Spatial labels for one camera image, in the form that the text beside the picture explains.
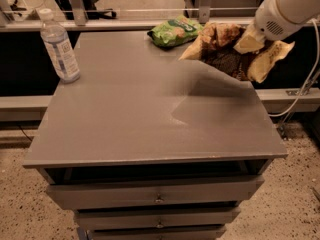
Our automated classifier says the green rice chip bag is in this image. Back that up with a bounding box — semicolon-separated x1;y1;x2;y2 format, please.
147;15;203;48

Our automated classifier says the bottom grey drawer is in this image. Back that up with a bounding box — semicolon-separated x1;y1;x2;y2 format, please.
92;225;226;240

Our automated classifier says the clear plastic water bottle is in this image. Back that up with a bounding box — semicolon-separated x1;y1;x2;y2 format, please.
38;8;80;83

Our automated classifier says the grey drawer cabinet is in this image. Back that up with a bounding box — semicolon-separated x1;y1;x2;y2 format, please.
24;31;286;240

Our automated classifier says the grey drawer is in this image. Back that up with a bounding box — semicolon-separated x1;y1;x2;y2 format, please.
47;176;264;210
76;206;240;230
92;225;226;240

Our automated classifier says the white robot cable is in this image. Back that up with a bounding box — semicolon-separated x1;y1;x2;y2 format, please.
268;17;320;118

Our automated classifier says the top grey drawer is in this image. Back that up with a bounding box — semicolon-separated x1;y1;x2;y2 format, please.
47;176;264;210

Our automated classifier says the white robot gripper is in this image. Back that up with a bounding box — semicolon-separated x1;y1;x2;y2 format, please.
233;0;320;54

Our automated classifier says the brown chip bag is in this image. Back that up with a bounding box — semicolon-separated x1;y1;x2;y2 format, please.
180;23;295;83

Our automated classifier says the middle grey drawer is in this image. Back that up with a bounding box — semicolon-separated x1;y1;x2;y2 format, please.
76;206;240;230

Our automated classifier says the grey metal railing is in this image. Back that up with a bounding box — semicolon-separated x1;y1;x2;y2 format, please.
0;0;262;31

